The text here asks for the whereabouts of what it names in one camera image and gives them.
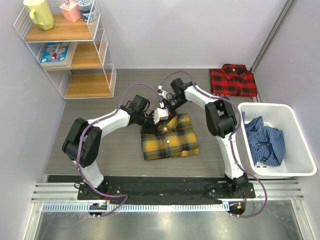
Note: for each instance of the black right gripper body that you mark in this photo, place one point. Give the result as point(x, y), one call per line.
point(173, 104)

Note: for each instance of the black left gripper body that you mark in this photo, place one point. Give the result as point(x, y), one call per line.
point(147, 123)

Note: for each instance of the yellow plaid long sleeve shirt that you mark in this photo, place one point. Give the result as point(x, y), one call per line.
point(175, 138)

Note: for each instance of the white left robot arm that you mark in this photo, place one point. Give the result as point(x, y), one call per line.
point(83, 140)

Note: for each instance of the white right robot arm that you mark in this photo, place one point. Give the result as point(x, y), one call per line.
point(221, 122)

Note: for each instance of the red plaid folded shirt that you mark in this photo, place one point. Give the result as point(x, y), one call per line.
point(233, 80)

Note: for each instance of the blue checked shirt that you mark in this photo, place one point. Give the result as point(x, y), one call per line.
point(266, 144)

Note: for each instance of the white plastic bin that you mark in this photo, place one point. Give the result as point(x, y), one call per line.
point(298, 160)

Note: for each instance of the blue white book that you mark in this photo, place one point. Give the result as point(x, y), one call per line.
point(58, 54)

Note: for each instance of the blue white patterned cup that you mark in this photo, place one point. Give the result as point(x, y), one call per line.
point(86, 7)

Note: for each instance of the pink box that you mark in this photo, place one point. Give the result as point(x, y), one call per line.
point(70, 11)

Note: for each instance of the yellow pitcher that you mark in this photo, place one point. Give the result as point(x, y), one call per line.
point(40, 13)

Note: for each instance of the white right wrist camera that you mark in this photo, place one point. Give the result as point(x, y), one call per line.
point(162, 94)

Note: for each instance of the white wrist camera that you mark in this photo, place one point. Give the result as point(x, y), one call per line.
point(162, 94)
point(160, 114)

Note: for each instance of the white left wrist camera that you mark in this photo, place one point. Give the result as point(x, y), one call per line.
point(160, 114)

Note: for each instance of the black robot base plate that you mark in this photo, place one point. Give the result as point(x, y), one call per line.
point(162, 190)

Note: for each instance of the aluminium rail frame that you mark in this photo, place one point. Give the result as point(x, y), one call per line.
point(167, 208)

